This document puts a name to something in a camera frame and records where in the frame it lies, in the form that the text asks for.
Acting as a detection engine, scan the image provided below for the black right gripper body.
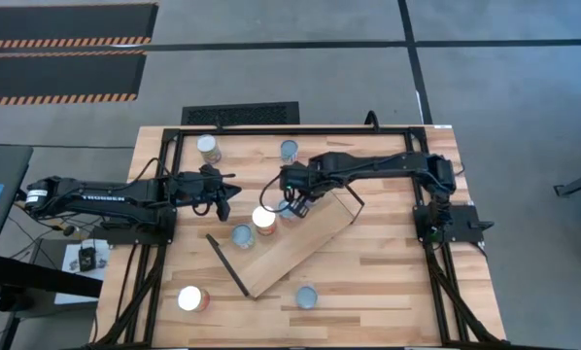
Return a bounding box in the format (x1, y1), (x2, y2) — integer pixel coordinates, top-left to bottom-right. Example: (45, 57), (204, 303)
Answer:
(280, 162), (324, 198)

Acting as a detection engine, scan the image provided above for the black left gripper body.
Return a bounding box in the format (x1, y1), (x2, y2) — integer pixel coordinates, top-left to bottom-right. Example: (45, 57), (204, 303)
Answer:
(166, 163), (231, 223)

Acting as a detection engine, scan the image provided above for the tall peaches tin can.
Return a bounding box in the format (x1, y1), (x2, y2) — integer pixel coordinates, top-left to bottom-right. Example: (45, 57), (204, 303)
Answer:
(177, 285), (211, 313)
(251, 205), (278, 237)

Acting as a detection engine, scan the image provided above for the orange print tin can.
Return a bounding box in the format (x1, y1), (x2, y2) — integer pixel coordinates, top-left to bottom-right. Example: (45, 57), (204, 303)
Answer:
(280, 139), (300, 163)
(230, 223), (256, 251)

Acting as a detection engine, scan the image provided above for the tall green peas can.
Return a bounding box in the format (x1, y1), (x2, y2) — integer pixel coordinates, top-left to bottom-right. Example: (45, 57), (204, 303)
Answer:
(195, 133), (222, 165)

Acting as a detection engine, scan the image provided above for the black floor vent grille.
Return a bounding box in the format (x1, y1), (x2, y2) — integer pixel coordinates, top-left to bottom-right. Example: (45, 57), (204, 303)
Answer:
(181, 101), (301, 126)

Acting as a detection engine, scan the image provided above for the teal pink corn can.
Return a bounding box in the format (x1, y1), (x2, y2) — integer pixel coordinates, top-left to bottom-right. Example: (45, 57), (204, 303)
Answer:
(295, 285), (319, 311)

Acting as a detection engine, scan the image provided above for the small black device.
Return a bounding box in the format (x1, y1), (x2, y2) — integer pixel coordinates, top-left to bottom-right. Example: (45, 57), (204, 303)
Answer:
(78, 246), (98, 272)

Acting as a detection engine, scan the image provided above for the white paper sheet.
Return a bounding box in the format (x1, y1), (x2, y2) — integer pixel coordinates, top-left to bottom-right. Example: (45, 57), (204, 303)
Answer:
(60, 239), (111, 282)

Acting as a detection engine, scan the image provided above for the black hazard striped floor mat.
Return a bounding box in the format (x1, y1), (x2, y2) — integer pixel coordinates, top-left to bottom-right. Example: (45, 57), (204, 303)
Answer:
(0, 2), (159, 51)
(0, 51), (148, 107)

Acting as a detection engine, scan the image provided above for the black desk foot beam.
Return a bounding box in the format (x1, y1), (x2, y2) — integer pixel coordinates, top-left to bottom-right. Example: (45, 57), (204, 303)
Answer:
(0, 254), (103, 298)

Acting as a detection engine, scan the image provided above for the dark grey desk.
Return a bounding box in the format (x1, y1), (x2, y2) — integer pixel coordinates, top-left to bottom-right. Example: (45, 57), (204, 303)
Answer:
(0, 144), (34, 273)

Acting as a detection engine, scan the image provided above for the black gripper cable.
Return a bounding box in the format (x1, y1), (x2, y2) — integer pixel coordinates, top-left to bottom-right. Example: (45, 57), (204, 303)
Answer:
(259, 173), (288, 216)

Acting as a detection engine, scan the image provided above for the black aluminium table frame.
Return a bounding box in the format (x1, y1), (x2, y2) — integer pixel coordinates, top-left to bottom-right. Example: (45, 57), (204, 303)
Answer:
(84, 125), (510, 350)

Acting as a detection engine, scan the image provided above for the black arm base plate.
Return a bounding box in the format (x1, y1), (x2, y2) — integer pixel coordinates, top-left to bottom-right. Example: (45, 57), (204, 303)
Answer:
(413, 203), (495, 244)
(93, 221), (178, 247)

